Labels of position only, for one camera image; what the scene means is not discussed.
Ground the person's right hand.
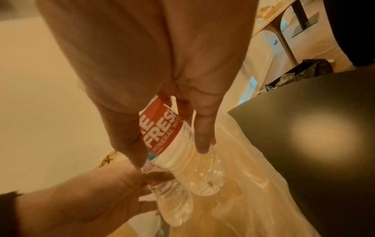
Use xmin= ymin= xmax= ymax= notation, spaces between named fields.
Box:
xmin=35 ymin=0 xmax=258 ymax=170

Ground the person's left hand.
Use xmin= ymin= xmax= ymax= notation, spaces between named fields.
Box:
xmin=15 ymin=160 xmax=176 ymax=237

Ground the red label clear water bottle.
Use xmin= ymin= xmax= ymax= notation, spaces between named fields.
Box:
xmin=139 ymin=95 xmax=228 ymax=197
xmin=143 ymin=171 xmax=195 ymax=228

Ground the black trash bag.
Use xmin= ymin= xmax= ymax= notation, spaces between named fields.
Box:
xmin=265 ymin=59 xmax=334 ymax=92

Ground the black table base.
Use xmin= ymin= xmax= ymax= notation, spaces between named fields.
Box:
xmin=291 ymin=0 xmax=320 ymax=38

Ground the clear plastic bag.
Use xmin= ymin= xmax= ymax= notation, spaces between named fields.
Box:
xmin=117 ymin=111 xmax=323 ymax=237

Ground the black round table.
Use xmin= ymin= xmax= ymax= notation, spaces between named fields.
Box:
xmin=227 ymin=69 xmax=375 ymax=237

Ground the wooden pedestal table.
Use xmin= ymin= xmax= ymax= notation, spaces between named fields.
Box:
xmin=251 ymin=0 xmax=300 ymax=66

